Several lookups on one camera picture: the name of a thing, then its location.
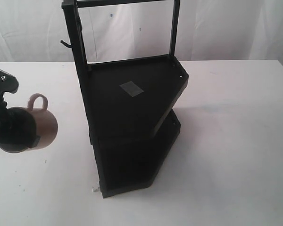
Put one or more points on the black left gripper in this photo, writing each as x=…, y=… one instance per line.
x=18, y=131

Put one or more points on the pink ceramic mug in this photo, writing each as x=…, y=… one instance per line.
x=46, y=123

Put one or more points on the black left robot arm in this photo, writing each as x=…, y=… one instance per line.
x=8, y=83

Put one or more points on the black hook on rack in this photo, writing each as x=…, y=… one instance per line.
x=66, y=44

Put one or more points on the white backdrop curtain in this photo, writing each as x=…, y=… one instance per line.
x=34, y=30

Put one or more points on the black two-tier shelf rack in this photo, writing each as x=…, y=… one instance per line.
x=130, y=136

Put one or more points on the grey tape patch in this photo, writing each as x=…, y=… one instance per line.
x=131, y=88

